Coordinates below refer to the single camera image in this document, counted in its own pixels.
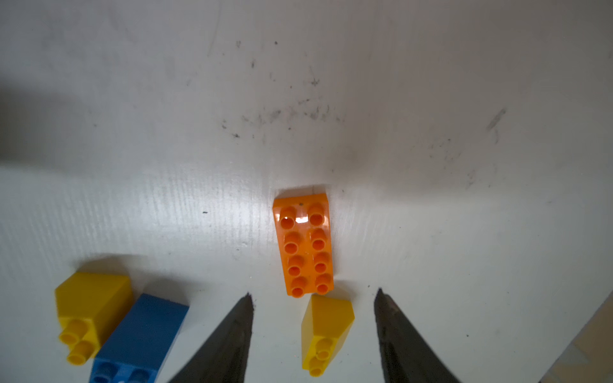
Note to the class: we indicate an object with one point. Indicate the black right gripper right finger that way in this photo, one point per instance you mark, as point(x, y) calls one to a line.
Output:
point(405, 355)

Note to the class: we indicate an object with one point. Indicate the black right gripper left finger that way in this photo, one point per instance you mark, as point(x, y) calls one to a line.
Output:
point(223, 356)

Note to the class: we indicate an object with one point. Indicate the blue lego brick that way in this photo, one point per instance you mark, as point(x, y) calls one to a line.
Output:
point(137, 349)

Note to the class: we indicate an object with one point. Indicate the orange lego plate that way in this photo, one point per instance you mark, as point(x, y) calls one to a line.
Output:
point(304, 238)

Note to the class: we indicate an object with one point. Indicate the yellow lego brick far right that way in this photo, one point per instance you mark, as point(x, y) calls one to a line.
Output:
point(325, 327)

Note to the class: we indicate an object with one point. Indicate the yellow lego brick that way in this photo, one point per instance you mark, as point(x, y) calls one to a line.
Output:
point(325, 327)
point(89, 308)

